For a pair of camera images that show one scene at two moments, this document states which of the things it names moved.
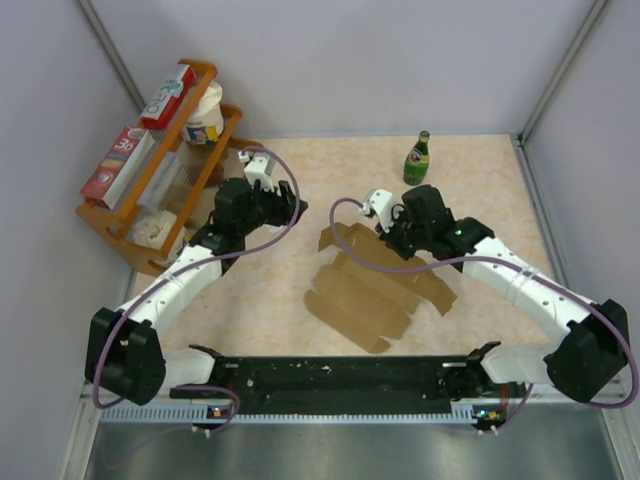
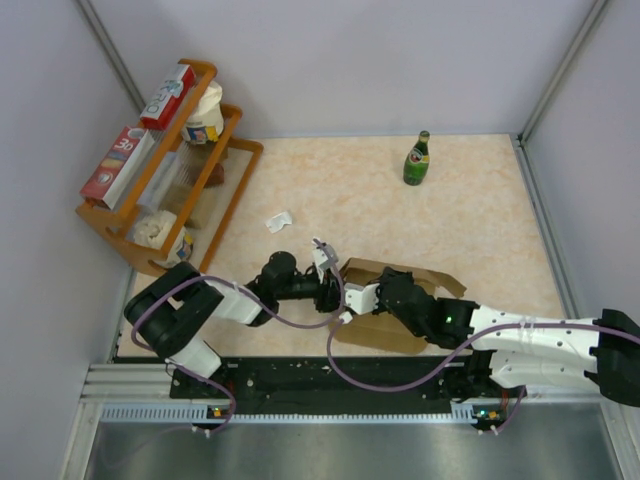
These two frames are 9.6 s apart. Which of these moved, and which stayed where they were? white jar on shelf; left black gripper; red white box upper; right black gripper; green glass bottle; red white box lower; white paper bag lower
Moved: left black gripper; right black gripper
Stayed: white paper bag lower; red white box lower; red white box upper; white jar on shelf; green glass bottle
